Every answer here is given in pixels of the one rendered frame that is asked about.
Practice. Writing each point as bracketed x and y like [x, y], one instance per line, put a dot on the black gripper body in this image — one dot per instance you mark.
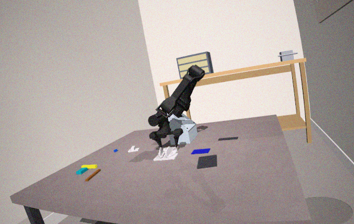
[176, 132]

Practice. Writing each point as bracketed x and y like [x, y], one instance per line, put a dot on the yellow rectangular block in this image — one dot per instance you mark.
[90, 166]

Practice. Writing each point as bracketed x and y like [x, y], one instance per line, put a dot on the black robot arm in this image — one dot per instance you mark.
[178, 102]

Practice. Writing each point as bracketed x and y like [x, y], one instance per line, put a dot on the blue rectangular plate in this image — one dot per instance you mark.
[201, 151]

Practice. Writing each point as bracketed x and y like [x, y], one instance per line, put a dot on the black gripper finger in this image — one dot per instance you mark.
[158, 142]
[176, 138]

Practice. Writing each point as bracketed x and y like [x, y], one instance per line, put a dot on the cyan rectangular block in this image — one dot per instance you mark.
[82, 170]

